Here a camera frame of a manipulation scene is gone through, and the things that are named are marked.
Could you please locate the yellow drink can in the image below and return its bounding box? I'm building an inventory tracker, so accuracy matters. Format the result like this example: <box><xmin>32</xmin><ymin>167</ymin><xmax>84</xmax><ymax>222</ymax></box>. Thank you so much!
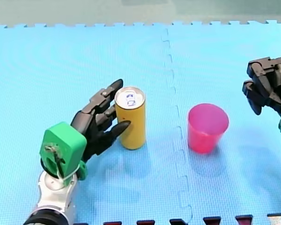
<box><xmin>114</xmin><ymin>86</ymin><xmax>147</xmax><ymax>150</ymax></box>

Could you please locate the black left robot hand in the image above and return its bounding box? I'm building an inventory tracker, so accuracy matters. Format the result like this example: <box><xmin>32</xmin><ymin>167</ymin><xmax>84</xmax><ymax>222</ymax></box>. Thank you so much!
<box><xmin>70</xmin><ymin>79</ymin><xmax>132</xmax><ymax>163</ymax></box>

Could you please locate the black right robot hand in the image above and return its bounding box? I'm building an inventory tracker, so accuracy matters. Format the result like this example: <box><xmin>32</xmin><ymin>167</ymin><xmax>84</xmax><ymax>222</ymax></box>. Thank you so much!
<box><xmin>242</xmin><ymin>56</ymin><xmax>281</xmax><ymax>115</ymax></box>

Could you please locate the pink plastic cup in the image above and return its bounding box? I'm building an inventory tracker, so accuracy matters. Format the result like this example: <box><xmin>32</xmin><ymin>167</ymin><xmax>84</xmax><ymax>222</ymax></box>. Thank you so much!
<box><xmin>187</xmin><ymin>103</ymin><xmax>229</xmax><ymax>154</ymax></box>

